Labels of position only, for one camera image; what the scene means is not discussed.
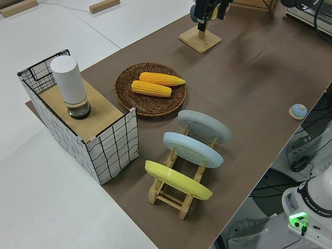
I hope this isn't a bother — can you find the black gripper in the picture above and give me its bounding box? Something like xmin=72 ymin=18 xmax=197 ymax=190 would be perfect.
xmin=194 ymin=0 xmax=230 ymax=32

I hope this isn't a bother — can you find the dark blue mug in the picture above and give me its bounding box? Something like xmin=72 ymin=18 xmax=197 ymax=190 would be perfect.
xmin=189 ymin=4 xmax=219 ymax=23

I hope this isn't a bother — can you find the wooden mug tree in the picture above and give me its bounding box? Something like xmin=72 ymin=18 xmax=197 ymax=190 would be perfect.
xmin=178 ymin=22 xmax=222 ymax=54

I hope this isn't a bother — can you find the yellow corn cob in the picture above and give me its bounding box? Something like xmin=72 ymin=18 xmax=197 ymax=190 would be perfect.
xmin=131 ymin=80 xmax=173 ymax=99
xmin=139 ymin=72 xmax=187 ymax=87

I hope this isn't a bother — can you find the brown table mat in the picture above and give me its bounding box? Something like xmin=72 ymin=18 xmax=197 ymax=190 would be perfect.
xmin=24 ymin=0 xmax=332 ymax=249

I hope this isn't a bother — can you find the brown wicker basket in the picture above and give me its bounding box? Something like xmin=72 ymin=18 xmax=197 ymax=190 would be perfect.
xmin=114 ymin=62 xmax=188 ymax=117

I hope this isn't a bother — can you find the grey plate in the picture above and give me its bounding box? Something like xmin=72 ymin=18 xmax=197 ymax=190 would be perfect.
xmin=177 ymin=109 xmax=232 ymax=148

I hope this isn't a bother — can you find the wooden block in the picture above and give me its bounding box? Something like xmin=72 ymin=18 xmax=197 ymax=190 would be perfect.
xmin=89 ymin=0 xmax=121 ymax=14
xmin=0 ymin=0 xmax=39 ymax=19

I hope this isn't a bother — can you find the white toaster oven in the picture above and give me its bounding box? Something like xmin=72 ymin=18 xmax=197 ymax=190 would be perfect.
xmin=285 ymin=5 xmax=332 ymax=30

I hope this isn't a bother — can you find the light blue plate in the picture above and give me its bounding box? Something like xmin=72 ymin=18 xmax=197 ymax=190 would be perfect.
xmin=162 ymin=131 xmax=225 ymax=170

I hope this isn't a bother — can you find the blue call bell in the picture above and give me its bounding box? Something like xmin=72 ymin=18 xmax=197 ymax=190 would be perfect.
xmin=288 ymin=103 xmax=308 ymax=120

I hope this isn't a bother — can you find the white cylindrical bottle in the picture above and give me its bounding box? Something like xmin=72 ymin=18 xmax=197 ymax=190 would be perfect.
xmin=49 ymin=56 xmax=92 ymax=121

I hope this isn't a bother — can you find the yellow plate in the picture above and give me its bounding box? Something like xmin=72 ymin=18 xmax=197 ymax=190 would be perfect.
xmin=144 ymin=160 xmax=214 ymax=201

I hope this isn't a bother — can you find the wooden plate rack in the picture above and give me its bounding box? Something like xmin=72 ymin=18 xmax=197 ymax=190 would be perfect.
xmin=147 ymin=123 xmax=219 ymax=221

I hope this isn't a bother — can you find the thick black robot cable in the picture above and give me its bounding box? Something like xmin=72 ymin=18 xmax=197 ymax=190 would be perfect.
xmin=313 ymin=0 xmax=332 ymax=44

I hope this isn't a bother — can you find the wire grid storage box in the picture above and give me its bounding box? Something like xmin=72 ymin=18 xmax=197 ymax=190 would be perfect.
xmin=16 ymin=48 xmax=140 ymax=186

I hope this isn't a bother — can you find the black coiled cable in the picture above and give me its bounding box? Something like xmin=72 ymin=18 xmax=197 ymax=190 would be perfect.
xmin=289 ymin=155 xmax=311 ymax=173

